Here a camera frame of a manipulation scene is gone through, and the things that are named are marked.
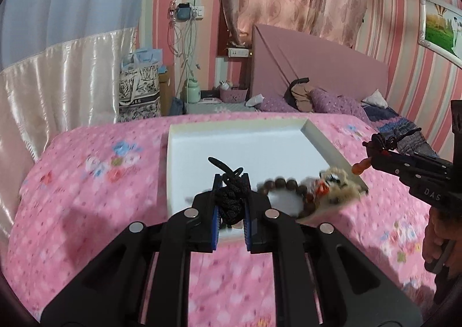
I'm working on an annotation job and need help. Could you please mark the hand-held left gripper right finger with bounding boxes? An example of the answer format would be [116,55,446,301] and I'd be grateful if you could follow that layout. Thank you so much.
[243,173,424,327]

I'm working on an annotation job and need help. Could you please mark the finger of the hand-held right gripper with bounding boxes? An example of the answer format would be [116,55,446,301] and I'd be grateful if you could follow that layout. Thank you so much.
[371,160,450,185]
[372,148,452,169]

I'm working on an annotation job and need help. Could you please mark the dark patterned blanket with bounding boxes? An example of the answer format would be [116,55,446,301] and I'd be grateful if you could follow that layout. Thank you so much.
[364,107,439,158]

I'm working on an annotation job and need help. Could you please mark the person's right hand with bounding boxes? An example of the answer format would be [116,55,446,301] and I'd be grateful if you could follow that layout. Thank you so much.
[422,204,462,277]

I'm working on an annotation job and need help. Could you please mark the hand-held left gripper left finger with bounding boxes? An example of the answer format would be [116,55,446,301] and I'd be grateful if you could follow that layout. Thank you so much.
[40,173,222,327]

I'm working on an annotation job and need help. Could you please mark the cardboard box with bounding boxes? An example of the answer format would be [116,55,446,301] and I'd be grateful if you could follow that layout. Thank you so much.
[159,67,172,116]

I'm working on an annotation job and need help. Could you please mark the black cord bracelet red charm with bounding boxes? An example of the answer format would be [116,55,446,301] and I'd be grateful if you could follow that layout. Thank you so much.
[352,127,423,174]

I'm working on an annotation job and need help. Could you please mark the pink headboard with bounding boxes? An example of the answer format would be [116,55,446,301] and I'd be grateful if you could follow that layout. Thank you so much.
[252,24,388,111]

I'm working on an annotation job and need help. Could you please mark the black knotted hair tie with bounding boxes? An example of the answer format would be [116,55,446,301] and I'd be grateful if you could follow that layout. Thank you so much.
[208,157,251,230]

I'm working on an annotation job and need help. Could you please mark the blue packets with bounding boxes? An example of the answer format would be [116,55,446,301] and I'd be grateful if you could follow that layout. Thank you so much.
[123,48,163,68]

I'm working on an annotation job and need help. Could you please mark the purple dotted pillow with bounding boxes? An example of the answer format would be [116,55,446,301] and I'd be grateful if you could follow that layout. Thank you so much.
[260,89,369,122]

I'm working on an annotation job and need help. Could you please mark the hanging charger cables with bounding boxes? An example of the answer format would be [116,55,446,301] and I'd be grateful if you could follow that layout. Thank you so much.
[169,20,203,97]

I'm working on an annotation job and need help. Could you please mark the black white printed tote bag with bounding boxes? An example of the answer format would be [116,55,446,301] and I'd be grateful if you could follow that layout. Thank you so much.
[119,63,162,122]

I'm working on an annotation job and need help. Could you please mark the wall outlet with charger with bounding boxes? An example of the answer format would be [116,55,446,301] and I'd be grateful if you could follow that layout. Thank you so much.
[169,2,204,23]

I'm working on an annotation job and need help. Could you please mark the brown item with black strap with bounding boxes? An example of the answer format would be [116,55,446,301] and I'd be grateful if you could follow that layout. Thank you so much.
[283,78,314,111]

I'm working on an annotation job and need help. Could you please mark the grey nightstand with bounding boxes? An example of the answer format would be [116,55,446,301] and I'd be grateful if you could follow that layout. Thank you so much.
[186,100,253,115]

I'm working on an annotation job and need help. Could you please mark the white shallow tray box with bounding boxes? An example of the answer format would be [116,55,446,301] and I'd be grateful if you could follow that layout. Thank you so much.
[167,118,369,244]

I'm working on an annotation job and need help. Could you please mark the green bottle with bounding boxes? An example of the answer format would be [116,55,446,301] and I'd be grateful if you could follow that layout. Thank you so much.
[186,78,201,104]

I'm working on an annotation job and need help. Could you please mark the white satin curtain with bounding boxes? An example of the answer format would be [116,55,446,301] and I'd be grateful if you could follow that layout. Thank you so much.
[0,27,138,241]

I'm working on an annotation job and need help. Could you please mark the pink floral bedsheet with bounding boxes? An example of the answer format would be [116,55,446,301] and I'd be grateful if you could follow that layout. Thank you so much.
[7,112,444,327]

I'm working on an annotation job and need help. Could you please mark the pink basket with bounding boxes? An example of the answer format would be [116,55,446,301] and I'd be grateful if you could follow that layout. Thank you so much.
[219,87,249,103]

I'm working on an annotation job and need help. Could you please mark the small white pillow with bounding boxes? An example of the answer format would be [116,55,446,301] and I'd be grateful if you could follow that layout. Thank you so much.
[363,89,388,107]

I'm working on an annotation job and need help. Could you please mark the framed wall picture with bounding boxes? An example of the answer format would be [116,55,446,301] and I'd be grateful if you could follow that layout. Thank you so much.
[419,0,462,68]

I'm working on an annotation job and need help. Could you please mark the brown wooden bead bracelet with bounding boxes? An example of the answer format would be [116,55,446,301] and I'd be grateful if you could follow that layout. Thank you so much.
[258,177,319,221]

